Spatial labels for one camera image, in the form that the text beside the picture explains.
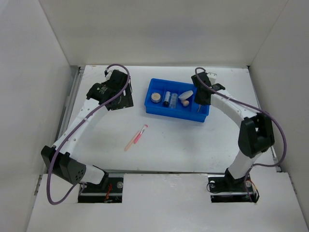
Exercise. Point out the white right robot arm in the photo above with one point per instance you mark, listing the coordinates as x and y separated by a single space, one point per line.
255 128

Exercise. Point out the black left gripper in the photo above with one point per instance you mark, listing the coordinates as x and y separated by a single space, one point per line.
126 101

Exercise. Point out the clear tube black cap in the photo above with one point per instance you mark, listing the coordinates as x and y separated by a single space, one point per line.
166 99

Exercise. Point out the pink makeup brush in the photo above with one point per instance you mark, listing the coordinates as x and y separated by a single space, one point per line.
140 133

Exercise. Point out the clear plastic bottle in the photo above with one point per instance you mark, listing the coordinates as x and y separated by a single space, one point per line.
173 101

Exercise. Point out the round powder compact jar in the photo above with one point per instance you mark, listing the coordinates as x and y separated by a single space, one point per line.
155 97

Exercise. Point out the peach makeup stick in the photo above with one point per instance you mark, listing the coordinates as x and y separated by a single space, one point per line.
131 141

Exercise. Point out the round white powder puff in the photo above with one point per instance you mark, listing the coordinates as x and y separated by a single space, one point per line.
185 95

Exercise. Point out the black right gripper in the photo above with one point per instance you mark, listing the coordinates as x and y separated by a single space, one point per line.
198 101

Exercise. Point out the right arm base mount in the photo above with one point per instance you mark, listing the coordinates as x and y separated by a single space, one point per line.
221 192

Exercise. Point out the blue divided plastic tray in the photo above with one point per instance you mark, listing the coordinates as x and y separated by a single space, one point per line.
189 113

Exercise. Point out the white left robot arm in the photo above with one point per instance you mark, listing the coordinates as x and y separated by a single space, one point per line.
61 158

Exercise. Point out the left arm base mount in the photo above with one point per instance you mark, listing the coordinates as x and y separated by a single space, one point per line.
112 192

